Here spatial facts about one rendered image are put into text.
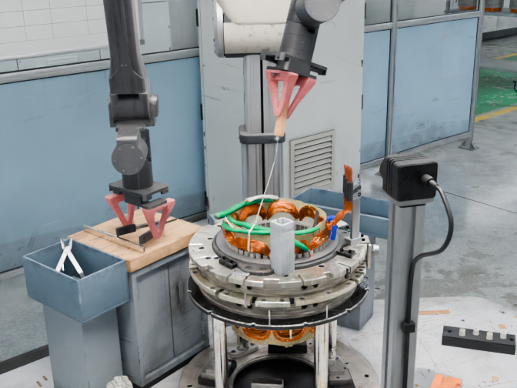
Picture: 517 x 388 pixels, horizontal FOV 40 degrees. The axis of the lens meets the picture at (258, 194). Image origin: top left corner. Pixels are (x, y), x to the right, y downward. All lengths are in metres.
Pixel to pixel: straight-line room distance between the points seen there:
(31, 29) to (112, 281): 2.18
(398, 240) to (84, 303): 0.68
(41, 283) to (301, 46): 0.63
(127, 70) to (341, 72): 2.67
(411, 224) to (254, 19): 0.92
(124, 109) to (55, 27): 2.14
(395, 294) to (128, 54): 0.66
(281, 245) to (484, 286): 2.57
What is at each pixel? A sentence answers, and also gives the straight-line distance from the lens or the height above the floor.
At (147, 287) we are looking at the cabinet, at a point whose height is 0.99.
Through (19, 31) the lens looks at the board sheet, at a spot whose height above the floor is 1.25.
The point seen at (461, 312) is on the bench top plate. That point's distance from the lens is 1.74.
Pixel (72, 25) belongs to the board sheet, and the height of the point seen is 1.25.
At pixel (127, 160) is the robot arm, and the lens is 1.23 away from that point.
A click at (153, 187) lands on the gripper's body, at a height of 1.18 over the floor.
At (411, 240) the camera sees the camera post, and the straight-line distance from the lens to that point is 0.76.
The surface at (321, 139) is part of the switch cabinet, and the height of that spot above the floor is 0.59.
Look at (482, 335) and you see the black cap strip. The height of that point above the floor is 0.80.
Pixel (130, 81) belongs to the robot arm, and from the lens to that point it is 1.26.
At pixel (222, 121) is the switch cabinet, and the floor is 0.73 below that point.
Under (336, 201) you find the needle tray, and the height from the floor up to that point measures 1.04.
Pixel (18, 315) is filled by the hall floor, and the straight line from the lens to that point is 3.49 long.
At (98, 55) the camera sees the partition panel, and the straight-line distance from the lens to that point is 3.55.
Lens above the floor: 1.61
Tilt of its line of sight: 20 degrees down
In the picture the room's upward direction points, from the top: 1 degrees counter-clockwise
